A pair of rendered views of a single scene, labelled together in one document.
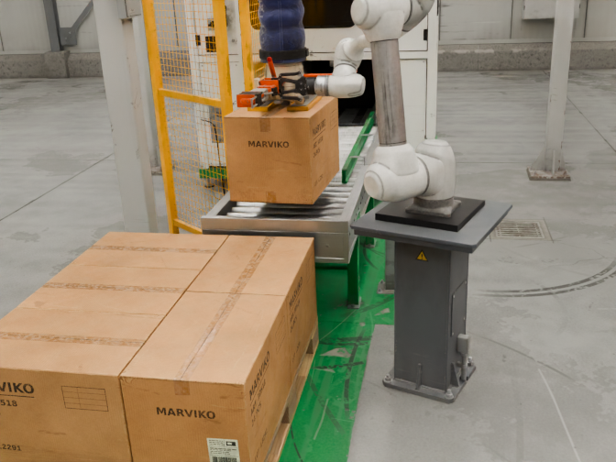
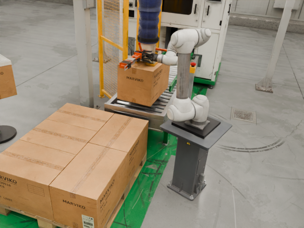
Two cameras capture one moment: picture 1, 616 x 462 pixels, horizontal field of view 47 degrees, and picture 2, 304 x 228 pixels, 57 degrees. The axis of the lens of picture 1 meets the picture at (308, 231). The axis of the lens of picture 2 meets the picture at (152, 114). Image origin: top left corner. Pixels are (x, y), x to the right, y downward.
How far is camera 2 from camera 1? 0.61 m
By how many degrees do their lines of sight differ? 10
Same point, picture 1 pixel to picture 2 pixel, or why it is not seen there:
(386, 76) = (182, 69)
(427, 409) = (181, 201)
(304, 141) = (149, 81)
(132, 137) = (85, 58)
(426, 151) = (196, 102)
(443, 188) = (201, 117)
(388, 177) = (176, 112)
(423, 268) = (188, 147)
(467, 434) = (194, 217)
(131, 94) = (86, 40)
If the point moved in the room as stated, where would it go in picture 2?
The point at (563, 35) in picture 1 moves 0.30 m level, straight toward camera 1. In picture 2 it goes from (282, 30) to (281, 33)
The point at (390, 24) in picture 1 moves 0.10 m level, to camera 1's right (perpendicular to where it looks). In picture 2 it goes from (187, 47) to (200, 48)
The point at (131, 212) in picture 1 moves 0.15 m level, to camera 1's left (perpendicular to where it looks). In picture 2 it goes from (82, 87) to (72, 87)
